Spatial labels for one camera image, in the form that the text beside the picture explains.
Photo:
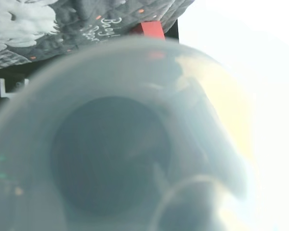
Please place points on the large translucent plastic syringe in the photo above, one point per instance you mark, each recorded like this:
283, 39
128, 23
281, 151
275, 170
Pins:
110, 72

